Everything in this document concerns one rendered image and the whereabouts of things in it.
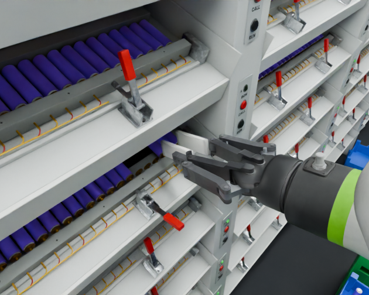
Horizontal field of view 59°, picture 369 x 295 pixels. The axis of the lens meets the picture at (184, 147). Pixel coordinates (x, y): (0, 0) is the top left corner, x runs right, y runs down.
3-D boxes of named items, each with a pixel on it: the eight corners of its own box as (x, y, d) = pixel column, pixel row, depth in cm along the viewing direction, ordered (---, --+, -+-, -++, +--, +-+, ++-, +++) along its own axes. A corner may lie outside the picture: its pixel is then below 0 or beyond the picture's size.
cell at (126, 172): (109, 153, 59) (133, 177, 57) (101, 158, 58) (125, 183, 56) (110, 147, 58) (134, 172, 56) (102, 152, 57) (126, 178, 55)
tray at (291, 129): (327, 112, 120) (351, 85, 109) (232, 208, 85) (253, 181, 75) (284, 79, 126) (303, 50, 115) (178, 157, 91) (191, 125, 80)
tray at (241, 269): (294, 211, 156) (310, 197, 145) (218, 305, 121) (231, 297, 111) (262, 181, 162) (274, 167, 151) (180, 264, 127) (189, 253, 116)
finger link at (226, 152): (259, 161, 46) (265, 157, 46) (207, 136, 54) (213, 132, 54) (259, 183, 48) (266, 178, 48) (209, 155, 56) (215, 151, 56)
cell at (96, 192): (81, 171, 56) (105, 197, 54) (71, 176, 55) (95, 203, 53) (81, 165, 54) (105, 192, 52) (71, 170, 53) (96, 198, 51)
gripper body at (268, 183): (313, 149, 43) (253, 132, 49) (282, 183, 38) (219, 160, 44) (310, 192, 47) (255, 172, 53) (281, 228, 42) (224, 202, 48)
